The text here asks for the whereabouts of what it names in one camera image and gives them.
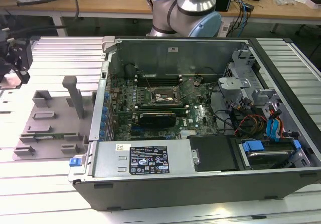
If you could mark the CPU socket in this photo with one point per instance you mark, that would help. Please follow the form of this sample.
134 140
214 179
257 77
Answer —
163 93

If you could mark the green RAM stick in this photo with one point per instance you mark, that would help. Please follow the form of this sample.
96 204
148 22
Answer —
50 134

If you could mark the grey parts rack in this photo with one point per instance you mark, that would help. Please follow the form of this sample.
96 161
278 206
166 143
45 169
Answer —
57 143

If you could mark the light grey case latch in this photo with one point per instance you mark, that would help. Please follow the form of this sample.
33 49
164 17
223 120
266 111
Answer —
109 42

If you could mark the blue card retainer strip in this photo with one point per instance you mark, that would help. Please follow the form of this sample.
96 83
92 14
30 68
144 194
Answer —
104 114

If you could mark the blue case latch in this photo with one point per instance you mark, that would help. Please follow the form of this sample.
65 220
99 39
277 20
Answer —
75 161

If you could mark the black cylindrical component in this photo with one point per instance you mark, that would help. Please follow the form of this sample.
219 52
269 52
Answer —
130 70

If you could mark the silver power supply unit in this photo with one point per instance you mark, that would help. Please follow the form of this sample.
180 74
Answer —
110 158

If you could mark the small white yellow sticker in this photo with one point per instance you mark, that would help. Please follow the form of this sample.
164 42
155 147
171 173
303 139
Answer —
123 147

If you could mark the black graphics card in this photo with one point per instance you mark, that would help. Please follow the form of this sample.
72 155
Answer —
158 119

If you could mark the black power supply label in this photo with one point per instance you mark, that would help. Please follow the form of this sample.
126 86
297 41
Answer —
150 158

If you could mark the coin battery holder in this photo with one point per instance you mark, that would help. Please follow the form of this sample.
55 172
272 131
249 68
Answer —
196 82

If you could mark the silver chipset heatsink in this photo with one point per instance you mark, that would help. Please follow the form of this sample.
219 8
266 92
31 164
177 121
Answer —
188 133

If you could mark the green motherboard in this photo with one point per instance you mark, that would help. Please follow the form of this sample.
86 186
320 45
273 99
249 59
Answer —
195 113

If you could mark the black open PC case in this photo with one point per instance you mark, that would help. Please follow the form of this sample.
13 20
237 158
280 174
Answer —
175 191

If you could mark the white labelled box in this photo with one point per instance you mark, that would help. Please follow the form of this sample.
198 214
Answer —
226 29

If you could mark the black plastic shroud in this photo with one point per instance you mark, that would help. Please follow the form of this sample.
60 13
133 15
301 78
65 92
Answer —
213 153

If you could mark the silver metal drive cage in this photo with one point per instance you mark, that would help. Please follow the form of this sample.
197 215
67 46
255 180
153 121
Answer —
233 83

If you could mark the small black device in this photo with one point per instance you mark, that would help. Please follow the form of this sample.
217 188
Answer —
249 7

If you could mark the black disk in blue carrier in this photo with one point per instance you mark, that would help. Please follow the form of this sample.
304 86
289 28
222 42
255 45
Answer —
268 158

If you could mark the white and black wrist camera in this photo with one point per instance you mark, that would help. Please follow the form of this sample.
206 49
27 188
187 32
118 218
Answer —
21 55

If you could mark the white case wall sticker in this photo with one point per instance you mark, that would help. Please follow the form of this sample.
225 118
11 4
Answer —
173 49

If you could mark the wooden desk white frame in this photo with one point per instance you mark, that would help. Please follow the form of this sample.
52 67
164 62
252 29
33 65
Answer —
276 11

